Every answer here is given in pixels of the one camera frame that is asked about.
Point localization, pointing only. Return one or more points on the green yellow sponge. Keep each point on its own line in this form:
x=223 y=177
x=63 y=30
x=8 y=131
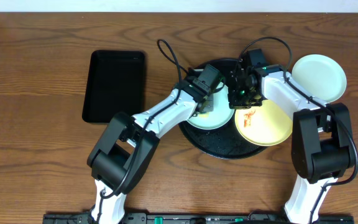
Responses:
x=203 y=115

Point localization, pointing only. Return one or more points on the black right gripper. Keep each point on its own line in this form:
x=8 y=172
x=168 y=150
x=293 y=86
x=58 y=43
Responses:
x=235 y=103

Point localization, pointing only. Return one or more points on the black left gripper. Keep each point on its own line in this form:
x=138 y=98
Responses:
x=207 y=101

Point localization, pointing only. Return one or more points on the yellow plate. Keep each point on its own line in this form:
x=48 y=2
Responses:
x=265 y=125

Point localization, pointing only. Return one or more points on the mint green plate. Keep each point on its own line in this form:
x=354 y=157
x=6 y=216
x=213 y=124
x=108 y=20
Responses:
x=321 y=76
x=220 y=114

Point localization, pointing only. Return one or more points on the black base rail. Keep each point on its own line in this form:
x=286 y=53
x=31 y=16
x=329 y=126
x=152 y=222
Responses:
x=143 y=218

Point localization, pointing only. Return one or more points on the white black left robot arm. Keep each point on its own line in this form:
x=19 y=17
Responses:
x=124 y=151

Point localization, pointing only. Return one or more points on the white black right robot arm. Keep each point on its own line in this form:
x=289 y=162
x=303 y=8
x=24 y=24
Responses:
x=323 y=151

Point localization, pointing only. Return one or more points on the black rectangular water tray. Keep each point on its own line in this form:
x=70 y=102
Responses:
x=116 y=83

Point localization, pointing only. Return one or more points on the black round serving tray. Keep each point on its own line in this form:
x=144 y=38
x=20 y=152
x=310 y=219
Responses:
x=224 y=142

